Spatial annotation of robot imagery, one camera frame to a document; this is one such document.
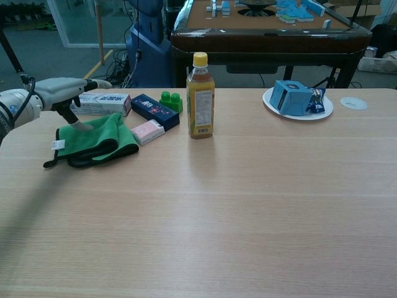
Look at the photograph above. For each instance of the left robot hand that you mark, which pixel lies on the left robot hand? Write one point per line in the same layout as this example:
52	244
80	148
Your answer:
59	91

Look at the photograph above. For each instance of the green microfiber cloth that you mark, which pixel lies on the green microfiber cloth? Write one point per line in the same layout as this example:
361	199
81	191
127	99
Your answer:
102	136

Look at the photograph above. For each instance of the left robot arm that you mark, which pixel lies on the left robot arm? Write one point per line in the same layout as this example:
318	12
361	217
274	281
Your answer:
15	107

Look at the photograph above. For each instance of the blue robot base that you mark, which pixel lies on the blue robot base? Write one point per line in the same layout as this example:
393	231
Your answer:
149	46

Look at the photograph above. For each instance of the white toothpaste box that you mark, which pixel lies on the white toothpaste box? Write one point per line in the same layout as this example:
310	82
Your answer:
108	104

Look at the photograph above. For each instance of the black table leg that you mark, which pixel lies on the black table leg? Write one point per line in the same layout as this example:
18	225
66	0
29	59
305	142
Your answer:
10	52

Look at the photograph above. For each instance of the wooden pole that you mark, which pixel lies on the wooden pole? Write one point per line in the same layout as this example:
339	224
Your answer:
99	31

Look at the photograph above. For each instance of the pink tissue pack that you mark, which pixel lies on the pink tissue pack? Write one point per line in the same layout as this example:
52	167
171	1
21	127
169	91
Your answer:
147	132

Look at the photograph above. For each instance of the dark blue patterned box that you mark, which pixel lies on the dark blue patterned box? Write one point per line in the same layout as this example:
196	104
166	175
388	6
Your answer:
155	111

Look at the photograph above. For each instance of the green toy building block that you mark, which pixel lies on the green toy building block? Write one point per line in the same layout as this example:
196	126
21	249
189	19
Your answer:
171	100

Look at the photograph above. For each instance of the yellow-capped tea bottle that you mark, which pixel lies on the yellow-capped tea bottle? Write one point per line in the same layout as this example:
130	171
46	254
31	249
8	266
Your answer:
200	102

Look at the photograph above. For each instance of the blue mahjong tile row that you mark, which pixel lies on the blue mahjong tile row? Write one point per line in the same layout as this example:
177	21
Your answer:
218	7

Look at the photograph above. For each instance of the dark brown mahjong table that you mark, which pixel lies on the dark brown mahjong table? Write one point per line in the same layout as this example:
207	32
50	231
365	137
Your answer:
270	40

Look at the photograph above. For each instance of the light blue carton box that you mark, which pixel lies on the light blue carton box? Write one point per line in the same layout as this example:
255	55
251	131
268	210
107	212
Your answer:
290	99

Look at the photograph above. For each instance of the blue mahjong tile pile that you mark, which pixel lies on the blue mahjong tile pile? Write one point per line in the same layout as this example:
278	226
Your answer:
294	10

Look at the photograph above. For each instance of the blue snack packet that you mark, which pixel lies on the blue snack packet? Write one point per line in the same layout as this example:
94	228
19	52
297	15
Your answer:
316	101

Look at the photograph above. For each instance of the white paper plate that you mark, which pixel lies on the white paper plate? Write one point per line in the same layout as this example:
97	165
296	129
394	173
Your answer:
327	110

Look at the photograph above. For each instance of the single blue mahjong tile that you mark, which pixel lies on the single blue mahjong tile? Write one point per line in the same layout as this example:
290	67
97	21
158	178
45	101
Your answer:
326	23

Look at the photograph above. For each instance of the white plastic basket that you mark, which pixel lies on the white plastic basket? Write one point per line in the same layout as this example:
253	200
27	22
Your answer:
376	64

